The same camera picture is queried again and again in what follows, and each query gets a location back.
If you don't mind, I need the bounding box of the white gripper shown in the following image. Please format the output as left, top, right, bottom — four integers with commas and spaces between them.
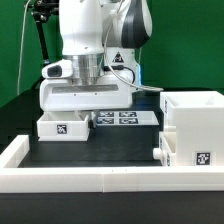
40, 72, 132, 127

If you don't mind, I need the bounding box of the white drawer box front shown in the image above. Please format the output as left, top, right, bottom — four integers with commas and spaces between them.
153, 132, 176, 167

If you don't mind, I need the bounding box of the white drawer box rear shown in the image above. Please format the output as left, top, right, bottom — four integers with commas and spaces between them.
37, 111, 90, 141

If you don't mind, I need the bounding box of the white drawer box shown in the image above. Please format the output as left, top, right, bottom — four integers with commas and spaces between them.
153, 132, 176, 167
37, 111, 90, 141

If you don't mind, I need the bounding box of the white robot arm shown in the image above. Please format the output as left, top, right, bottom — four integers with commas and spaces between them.
39, 0, 152, 119

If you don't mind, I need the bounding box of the white drawer cabinet housing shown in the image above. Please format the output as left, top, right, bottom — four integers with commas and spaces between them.
160, 91, 224, 166

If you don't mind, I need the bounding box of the white fiducial marker sheet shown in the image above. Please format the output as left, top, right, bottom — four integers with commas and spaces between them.
96, 111, 159, 126

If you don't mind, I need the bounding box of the white plastic border frame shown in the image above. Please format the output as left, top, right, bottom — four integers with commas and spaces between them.
0, 135, 224, 193

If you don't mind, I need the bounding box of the white cable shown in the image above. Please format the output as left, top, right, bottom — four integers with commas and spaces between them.
16, 0, 34, 98

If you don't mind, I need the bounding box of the black camera stand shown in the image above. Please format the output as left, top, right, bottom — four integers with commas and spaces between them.
24, 0, 59, 66

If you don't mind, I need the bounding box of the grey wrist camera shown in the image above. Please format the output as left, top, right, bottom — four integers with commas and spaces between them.
42, 59, 73, 79

